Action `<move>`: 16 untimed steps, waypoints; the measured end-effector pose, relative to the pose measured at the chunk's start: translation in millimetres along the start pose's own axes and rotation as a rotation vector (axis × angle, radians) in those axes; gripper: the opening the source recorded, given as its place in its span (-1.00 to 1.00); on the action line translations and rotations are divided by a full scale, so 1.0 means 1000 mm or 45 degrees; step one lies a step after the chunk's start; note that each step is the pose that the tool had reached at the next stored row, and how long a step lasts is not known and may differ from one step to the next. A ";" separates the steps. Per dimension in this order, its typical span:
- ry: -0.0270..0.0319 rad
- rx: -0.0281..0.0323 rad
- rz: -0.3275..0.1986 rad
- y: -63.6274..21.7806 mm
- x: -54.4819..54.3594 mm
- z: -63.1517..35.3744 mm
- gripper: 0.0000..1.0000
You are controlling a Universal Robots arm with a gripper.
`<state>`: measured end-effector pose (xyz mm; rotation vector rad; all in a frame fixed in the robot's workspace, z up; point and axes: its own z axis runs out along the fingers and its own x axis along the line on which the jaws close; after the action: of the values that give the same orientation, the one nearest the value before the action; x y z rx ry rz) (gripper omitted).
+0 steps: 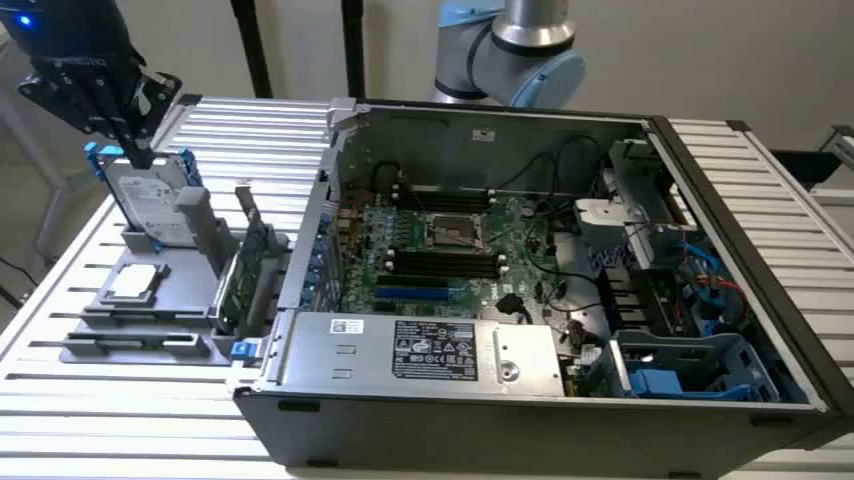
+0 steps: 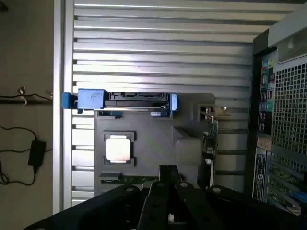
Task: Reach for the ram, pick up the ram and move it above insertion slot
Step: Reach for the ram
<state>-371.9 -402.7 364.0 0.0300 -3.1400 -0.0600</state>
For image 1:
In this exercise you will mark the blue-grey plastic disk bay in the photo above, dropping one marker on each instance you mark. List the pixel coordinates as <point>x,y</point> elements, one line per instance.
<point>694,350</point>

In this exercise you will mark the hard disk with blue caddy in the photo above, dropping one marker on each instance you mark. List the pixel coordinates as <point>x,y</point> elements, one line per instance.
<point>149,200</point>

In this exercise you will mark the silver CPU chip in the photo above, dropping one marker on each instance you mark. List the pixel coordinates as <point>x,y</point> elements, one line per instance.
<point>139,281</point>

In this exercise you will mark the open grey PC case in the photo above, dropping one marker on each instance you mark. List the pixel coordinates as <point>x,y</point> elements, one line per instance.
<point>400,430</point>

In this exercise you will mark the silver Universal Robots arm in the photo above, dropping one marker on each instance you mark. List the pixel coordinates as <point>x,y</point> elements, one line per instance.
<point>527,60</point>

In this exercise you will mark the black box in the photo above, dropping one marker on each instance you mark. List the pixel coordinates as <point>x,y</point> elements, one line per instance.
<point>803,167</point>

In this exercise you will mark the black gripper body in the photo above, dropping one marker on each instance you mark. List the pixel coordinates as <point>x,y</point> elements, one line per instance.
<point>73,45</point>

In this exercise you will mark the metal drive cage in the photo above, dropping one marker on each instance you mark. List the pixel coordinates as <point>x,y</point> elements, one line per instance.
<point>607,215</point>

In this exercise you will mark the black RAM slot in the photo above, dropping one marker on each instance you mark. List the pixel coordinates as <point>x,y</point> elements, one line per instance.
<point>445,260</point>
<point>445,273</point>
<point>445,266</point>
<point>445,254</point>
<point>443,209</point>
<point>443,198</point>
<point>443,193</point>
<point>443,204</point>

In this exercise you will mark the grey parts rack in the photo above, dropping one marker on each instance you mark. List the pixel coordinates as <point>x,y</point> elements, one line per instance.
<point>193,280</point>

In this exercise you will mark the black stand pole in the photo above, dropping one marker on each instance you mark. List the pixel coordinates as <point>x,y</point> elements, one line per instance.
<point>253,45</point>
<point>353,45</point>

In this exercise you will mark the green graphics card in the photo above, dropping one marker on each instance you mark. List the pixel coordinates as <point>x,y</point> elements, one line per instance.
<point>243,280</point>

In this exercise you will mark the blue expansion slot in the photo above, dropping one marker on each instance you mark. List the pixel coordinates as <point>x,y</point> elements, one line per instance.
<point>409,294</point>

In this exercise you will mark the grey power supply unit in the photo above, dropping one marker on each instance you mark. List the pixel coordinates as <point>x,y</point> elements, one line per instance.
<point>373,365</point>

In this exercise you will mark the green motherboard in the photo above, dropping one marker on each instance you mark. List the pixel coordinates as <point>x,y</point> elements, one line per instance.
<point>527,260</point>

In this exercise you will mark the black expansion slot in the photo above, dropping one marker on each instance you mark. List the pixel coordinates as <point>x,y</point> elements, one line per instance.
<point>416,281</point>

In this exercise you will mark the metal CPU socket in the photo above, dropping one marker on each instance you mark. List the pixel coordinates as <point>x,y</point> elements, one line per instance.
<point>453,231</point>

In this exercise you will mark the blue plastic case latch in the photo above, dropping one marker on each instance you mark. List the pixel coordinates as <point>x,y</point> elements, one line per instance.
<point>244,349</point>

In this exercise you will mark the aluminium rail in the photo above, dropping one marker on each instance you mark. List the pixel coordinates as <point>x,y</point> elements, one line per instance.
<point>836,145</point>

